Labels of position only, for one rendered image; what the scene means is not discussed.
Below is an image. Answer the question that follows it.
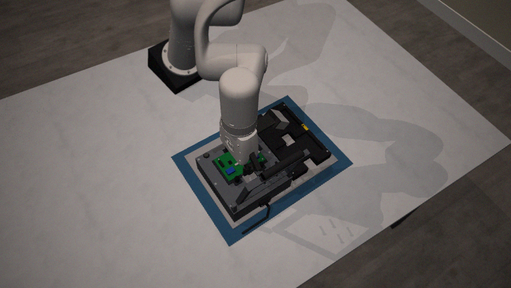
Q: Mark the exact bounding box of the green circuit board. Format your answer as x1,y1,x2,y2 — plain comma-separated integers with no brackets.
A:
214,151,266,181

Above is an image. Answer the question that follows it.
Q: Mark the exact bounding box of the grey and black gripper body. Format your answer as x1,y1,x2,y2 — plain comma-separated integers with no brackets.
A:
219,117,259,166

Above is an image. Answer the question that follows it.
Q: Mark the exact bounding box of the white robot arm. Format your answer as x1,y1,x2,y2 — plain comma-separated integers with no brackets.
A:
162,0,290,136

